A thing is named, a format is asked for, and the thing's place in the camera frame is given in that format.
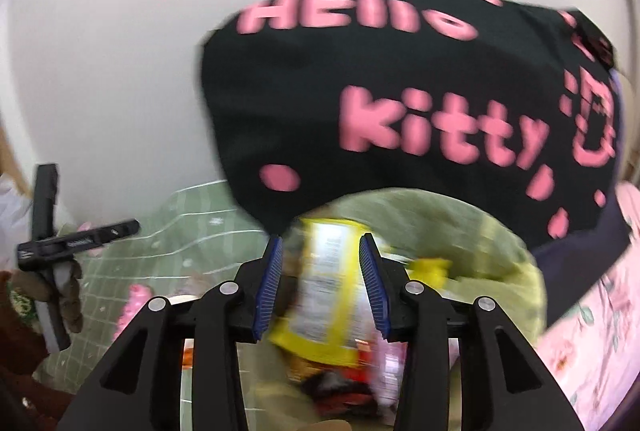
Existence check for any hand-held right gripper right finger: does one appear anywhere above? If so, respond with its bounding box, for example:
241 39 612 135
358 233 587 431

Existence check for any green grid mat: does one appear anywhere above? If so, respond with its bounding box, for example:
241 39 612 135
35 180 251 384

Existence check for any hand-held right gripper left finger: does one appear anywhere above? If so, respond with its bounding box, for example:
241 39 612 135
57 235 284 431

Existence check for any person's left hand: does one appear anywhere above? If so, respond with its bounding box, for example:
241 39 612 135
11 256 85 334

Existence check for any pink floral blanket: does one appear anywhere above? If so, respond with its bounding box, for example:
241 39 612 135
537 181 640 431

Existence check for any pink cylindrical cup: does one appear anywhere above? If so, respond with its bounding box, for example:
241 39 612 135
116 285 152 343

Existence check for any red black wrapper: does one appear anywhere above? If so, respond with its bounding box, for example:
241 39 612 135
299 361 382 418

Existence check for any pink striped wrapper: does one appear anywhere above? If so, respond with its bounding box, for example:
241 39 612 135
372 340 410 408

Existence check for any black bag with pink print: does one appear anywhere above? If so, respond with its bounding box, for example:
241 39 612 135
192 0 632 431

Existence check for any yellow white snack packet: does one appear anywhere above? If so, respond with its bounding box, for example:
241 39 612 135
266 217 375 368

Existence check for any yellow packet with black print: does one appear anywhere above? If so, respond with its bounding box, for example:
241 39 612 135
409 256 454 288

